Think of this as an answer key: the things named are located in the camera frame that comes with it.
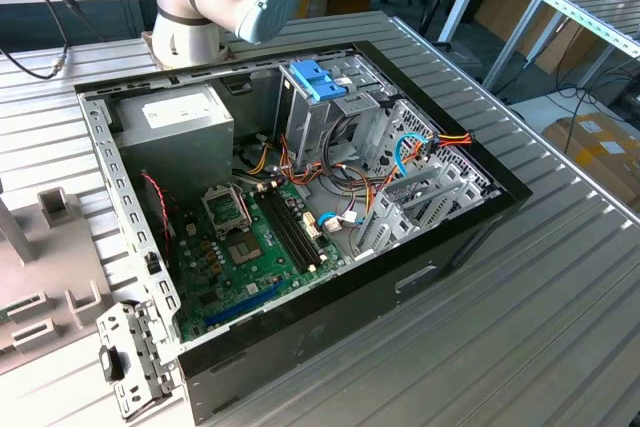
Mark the grey metal disk bay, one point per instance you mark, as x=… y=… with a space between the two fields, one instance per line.
x=395 y=227

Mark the white board connector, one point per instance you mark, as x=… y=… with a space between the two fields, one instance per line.
x=310 y=227

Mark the black RAM slot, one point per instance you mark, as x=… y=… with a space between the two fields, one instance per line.
x=296 y=228
x=281 y=230
x=286 y=230
x=291 y=229

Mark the grey optical drive cage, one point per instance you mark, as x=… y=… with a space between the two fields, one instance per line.
x=310 y=122

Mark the green motherboard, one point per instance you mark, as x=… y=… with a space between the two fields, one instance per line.
x=275 y=274

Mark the CPU socket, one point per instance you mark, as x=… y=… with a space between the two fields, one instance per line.
x=242 y=249

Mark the blue drive cage latch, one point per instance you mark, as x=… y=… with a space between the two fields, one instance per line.
x=315 y=78

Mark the blue expansion slot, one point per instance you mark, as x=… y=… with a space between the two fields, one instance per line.
x=240 y=306

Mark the black open PC case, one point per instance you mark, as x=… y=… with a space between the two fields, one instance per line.
x=325 y=337

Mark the grey power supply unit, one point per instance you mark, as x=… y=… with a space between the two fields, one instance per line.
x=175 y=147

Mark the black case fan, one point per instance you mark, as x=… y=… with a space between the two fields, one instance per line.
x=155 y=217

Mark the grey metal slot retainer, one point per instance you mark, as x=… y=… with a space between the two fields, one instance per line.
x=135 y=347

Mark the large brown cardboard box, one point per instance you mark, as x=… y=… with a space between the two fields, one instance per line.
x=500 y=9

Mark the black plastic latch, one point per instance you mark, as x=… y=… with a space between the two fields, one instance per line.
x=111 y=364

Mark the beige parts rack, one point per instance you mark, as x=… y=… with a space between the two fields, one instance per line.
x=50 y=257

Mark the taped cardboard box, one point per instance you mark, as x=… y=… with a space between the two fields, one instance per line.
x=600 y=157

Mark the green RAM stick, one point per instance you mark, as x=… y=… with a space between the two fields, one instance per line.
x=3 y=314

